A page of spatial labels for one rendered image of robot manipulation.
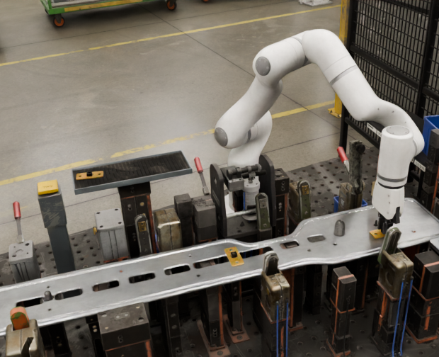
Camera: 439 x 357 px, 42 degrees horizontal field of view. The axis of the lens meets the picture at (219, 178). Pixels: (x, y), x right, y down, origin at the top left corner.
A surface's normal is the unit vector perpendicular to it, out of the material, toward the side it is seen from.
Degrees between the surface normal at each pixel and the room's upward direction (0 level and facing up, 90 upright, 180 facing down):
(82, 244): 0
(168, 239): 90
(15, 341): 0
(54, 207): 90
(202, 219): 90
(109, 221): 0
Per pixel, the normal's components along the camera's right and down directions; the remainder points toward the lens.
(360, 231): -0.04, -0.86
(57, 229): 0.29, 0.47
